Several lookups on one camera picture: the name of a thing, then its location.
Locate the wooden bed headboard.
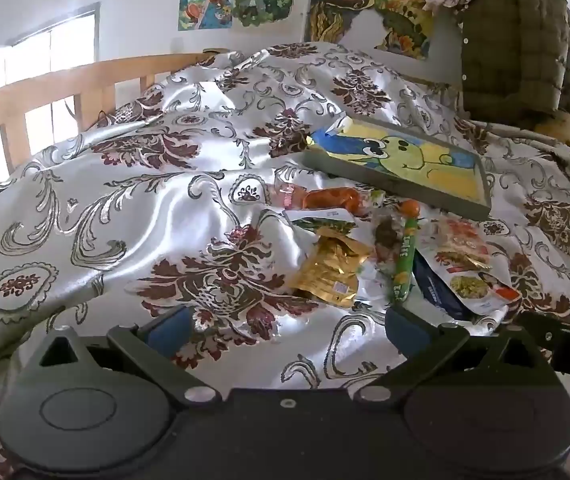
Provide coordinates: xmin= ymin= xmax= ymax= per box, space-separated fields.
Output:
xmin=0 ymin=50 xmax=226 ymax=171

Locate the white packet with red print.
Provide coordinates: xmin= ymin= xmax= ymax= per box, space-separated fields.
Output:
xmin=427 ymin=216 xmax=524 ymax=317

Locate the grey rectangular tray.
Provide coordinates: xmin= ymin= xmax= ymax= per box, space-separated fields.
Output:
xmin=301 ymin=114 xmax=494 ymax=222

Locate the gold foil snack packet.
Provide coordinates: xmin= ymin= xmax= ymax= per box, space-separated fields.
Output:
xmin=289 ymin=227 xmax=372 ymax=309

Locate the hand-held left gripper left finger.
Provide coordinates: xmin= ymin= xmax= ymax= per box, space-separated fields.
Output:
xmin=32 ymin=305 xmax=218 ymax=408

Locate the window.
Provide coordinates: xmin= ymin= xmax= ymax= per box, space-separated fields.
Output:
xmin=0 ymin=2 xmax=102 ymax=171

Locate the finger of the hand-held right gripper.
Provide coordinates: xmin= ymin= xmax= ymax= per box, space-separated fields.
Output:
xmin=516 ymin=311 xmax=570 ymax=348

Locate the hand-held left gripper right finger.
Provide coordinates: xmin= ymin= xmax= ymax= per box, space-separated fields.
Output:
xmin=355 ymin=305 xmax=540 ymax=406

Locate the dark blue snack packet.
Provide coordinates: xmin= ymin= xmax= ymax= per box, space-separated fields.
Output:
xmin=411 ymin=250 xmax=476 ymax=322

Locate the tangerine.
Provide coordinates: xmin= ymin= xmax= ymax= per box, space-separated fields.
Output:
xmin=397 ymin=199 xmax=422 ymax=221

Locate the swirly painted wall poster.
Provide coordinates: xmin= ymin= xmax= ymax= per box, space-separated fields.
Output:
xmin=304 ymin=0 xmax=436 ymax=62

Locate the light wooden board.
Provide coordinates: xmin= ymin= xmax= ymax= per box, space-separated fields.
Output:
xmin=534 ymin=109 xmax=570 ymax=183

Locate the white packet with green vegetables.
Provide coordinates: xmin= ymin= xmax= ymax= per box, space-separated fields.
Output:
xmin=282 ymin=207 xmax=362 ymax=237

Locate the olive green puffer jacket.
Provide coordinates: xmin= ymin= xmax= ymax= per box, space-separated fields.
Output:
xmin=457 ymin=0 xmax=570 ymax=132

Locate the green tube snack stick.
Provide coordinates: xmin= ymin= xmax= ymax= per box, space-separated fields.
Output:
xmin=387 ymin=212 xmax=422 ymax=307

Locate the clear packet of brown snacks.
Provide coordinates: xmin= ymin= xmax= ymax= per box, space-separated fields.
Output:
xmin=370 ymin=207 xmax=407 ymax=277

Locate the green cartoon painting sheet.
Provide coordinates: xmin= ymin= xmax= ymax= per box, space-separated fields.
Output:
xmin=310 ymin=117 xmax=484 ymax=207

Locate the clear packet of orange snacks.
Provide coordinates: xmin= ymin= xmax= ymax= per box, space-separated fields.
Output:
xmin=267 ymin=182 xmax=387 ymax=217

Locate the floral satin blanket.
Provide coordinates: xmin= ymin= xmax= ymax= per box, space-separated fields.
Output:
xmin=0 ymin=42 xmax=570 ymax=480

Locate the small white sachet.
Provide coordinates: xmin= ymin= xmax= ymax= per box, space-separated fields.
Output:
xmin=357 ymin=260 xmax=392 ymax=307

